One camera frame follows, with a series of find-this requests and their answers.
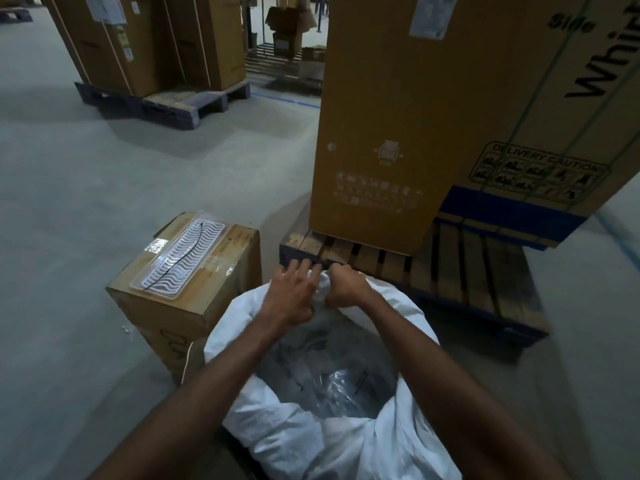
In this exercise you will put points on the person's right forearm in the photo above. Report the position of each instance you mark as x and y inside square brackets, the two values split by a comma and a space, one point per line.
[450, 394]

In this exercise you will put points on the clear plastic tray wavy pattern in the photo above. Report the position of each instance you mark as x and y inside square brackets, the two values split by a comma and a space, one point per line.
[210, 234]

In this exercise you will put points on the large white woven sack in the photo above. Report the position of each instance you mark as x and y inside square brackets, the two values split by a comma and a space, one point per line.
[300, 439]

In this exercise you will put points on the black cable tie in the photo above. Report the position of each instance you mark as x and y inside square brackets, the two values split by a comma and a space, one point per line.
[186, 253]

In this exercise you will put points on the tall plain cardboard box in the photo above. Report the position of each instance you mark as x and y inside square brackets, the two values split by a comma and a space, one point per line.
[380, 94]

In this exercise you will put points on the person's left forearm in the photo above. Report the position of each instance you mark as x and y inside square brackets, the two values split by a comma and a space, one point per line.
[200, 399]

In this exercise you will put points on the person's left hand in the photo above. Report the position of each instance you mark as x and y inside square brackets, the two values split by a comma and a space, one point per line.
[292, 294]

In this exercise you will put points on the dark wooden pallet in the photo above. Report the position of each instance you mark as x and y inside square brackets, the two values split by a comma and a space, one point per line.
[175, 107]

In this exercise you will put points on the tall cardboard box blue band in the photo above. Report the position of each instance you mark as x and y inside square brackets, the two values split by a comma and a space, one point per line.
[500, 214]

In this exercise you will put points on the clear plastic inner bag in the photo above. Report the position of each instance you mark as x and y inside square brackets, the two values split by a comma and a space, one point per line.
[330, 374]

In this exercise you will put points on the person's right hand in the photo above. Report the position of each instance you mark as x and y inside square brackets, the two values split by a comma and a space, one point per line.
[350, 287]

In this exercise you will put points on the clear plastic scrap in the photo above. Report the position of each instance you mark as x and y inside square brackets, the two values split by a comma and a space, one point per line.
[127, 330]

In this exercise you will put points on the plastic wrapped cardboard boxes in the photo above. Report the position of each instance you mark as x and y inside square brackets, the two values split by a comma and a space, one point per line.
[312, 64]

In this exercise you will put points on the small cardboard box with handwriting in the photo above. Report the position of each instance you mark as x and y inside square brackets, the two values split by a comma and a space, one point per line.
[200, 314]

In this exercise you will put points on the low slatted pallet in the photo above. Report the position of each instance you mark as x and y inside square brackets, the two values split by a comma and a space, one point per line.
[265, 64]

